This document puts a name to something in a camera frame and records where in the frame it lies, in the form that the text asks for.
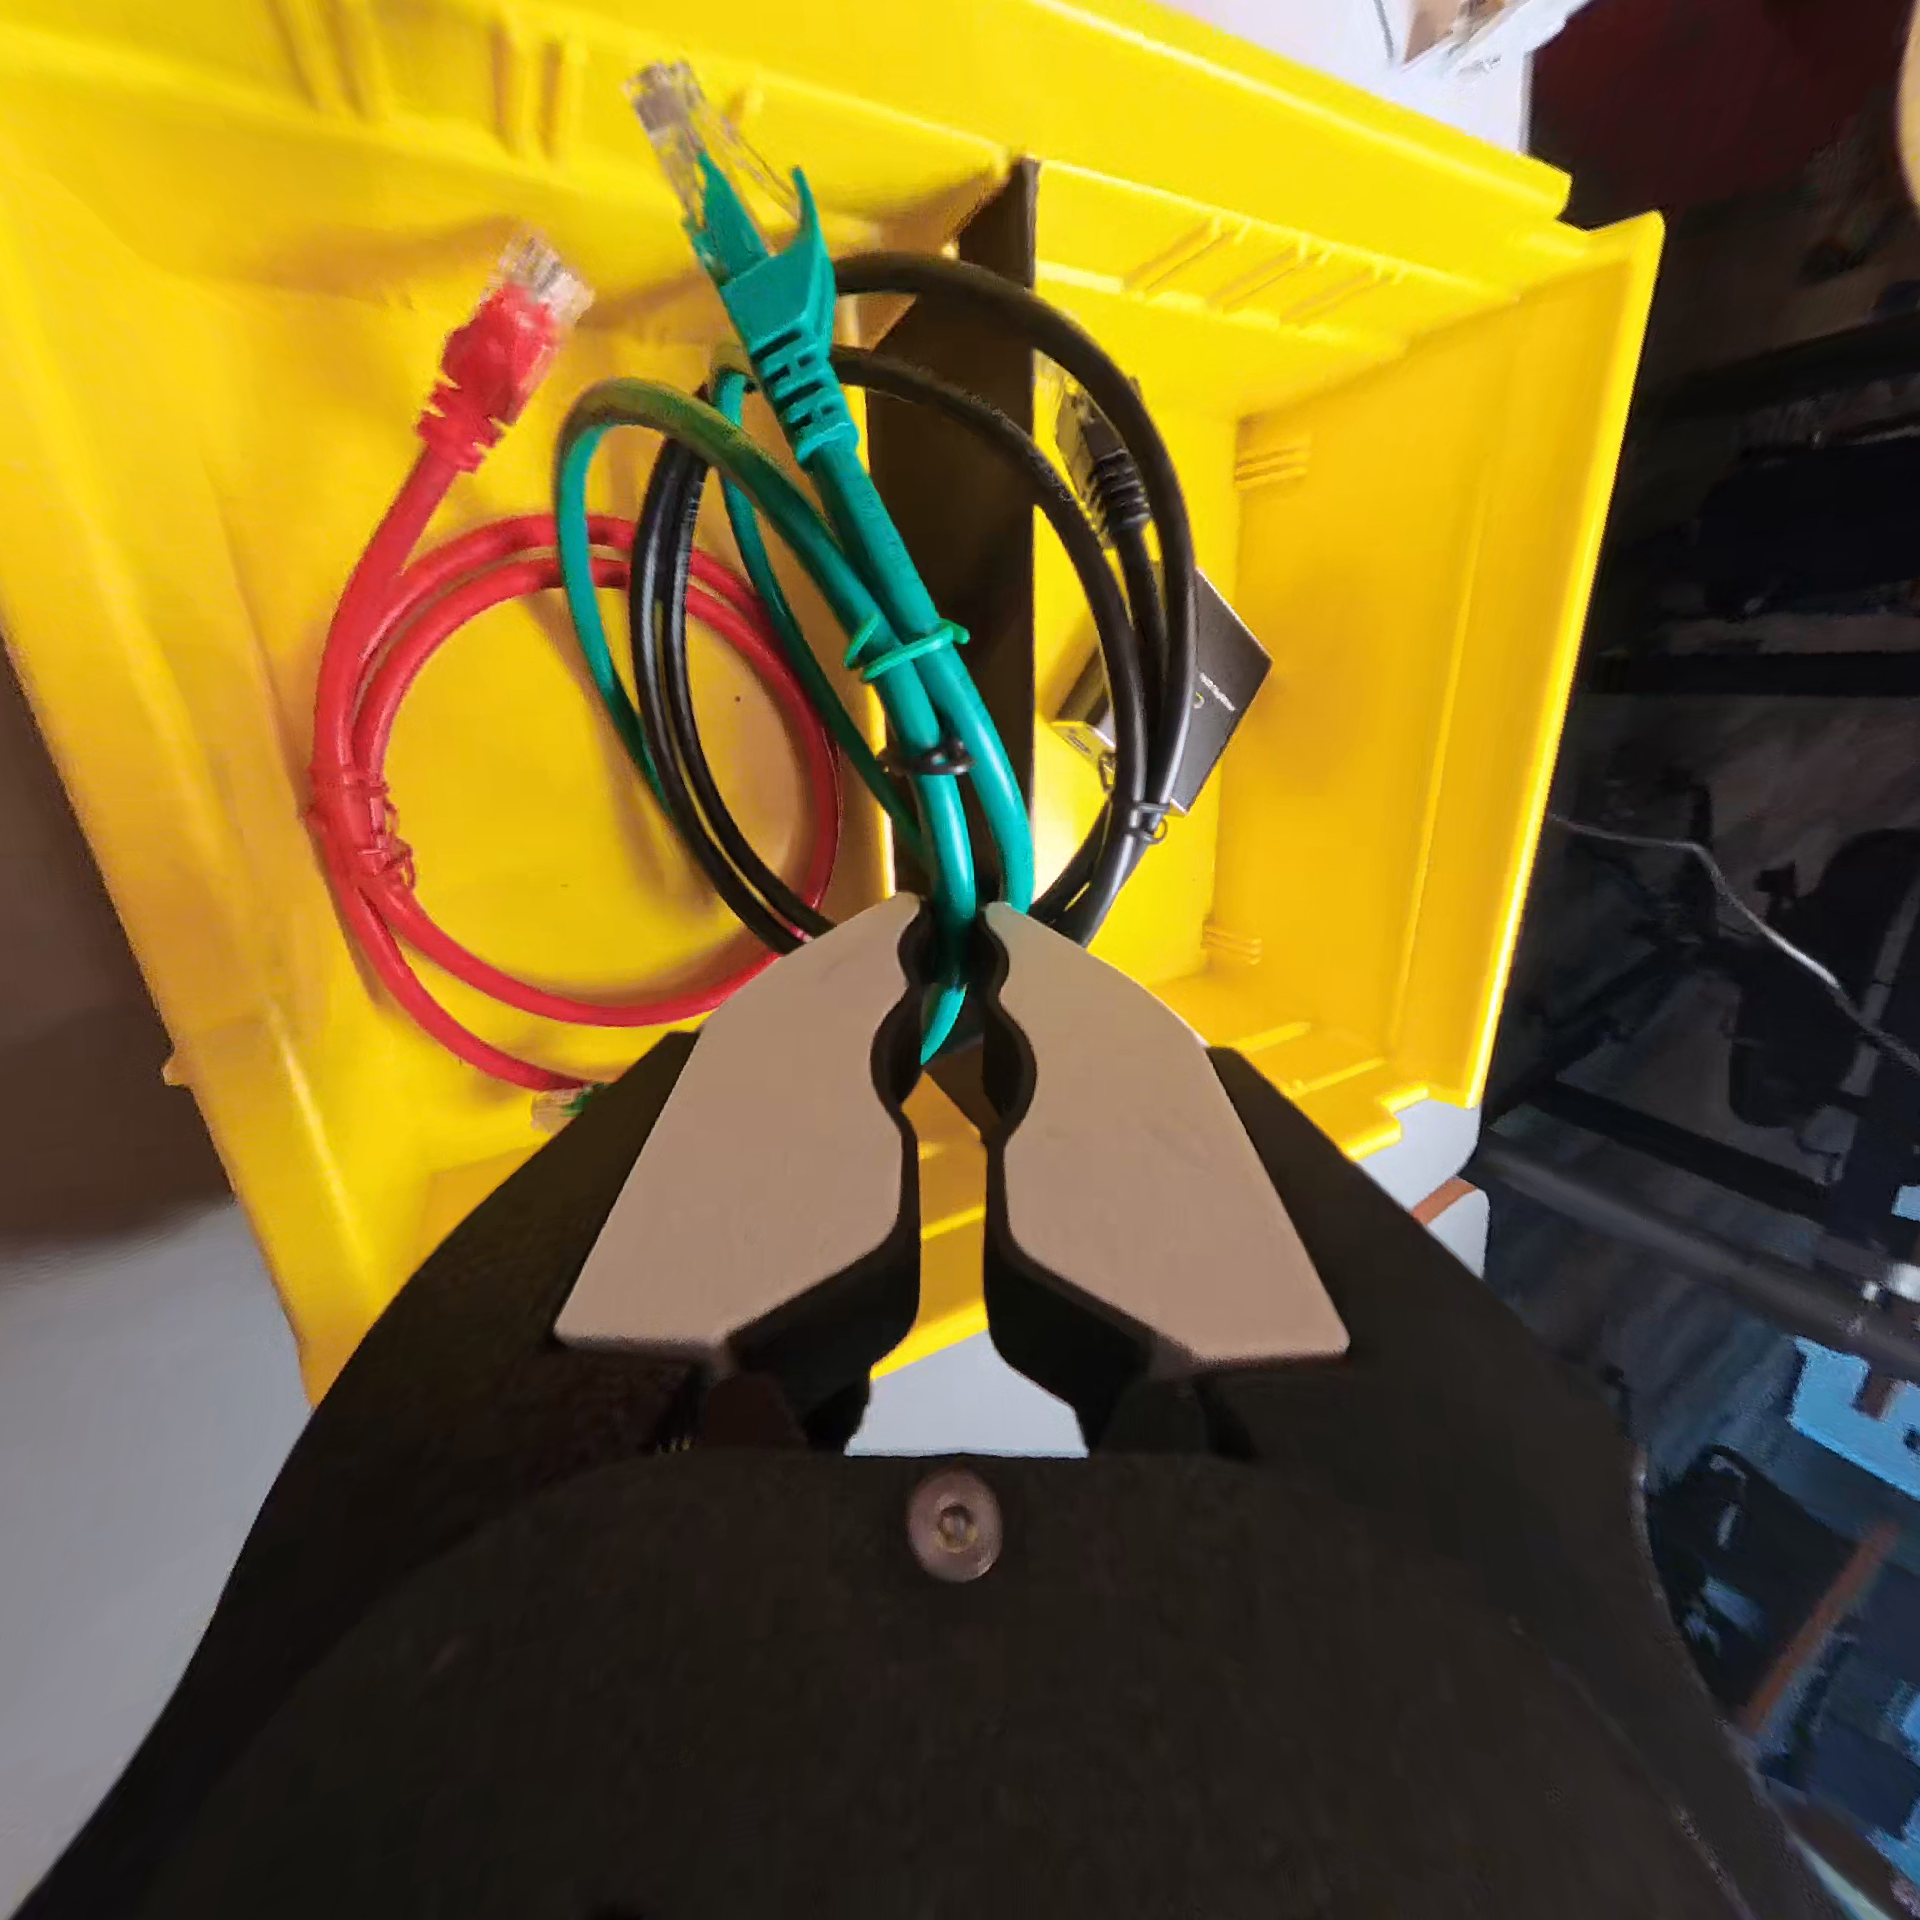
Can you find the grey ethernet adapter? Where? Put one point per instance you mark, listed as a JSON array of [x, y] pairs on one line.
[[1224, 674]]

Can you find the yellow plastic bin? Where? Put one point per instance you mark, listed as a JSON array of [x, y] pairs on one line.
[[1425, 599]]

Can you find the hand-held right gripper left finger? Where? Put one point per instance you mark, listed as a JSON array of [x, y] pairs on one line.
[[763, 1185]]

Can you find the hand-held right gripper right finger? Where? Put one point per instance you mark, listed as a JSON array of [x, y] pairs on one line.
[[1155, 1200]]

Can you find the black bin divider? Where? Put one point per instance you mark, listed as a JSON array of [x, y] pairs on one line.
[[961, 495]]

